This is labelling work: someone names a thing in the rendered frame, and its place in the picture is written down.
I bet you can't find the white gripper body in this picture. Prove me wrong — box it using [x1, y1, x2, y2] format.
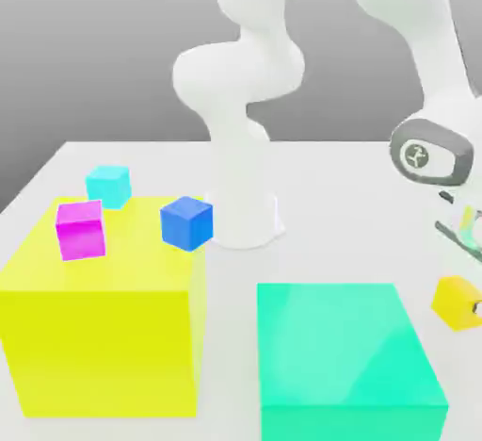
[433, 218, 482, 281]

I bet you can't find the small magenta cube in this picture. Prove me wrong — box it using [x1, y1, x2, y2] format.
[55, 199, 107, 262]

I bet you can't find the large turquoise box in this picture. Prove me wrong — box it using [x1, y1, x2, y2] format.
[256, 282, 450, 441]

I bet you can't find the small cyan cube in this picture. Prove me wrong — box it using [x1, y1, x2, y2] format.
[85, 164, 133, 211]

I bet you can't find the small orange cube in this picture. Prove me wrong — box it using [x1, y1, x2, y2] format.
[430, 274, 482, 333]

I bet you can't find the large yellow box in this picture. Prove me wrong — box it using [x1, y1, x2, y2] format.
[0, 195, 209, 420]

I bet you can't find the small blue cube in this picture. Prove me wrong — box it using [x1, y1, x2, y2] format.
[159, 195, 215, 253]

